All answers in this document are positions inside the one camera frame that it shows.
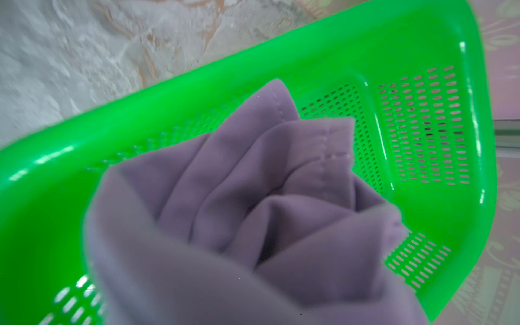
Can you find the lavender skirt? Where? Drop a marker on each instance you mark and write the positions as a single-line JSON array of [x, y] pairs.
[[260, 222]]

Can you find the green plastic perforated basket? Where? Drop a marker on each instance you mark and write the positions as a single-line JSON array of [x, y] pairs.
[[411, 73]]

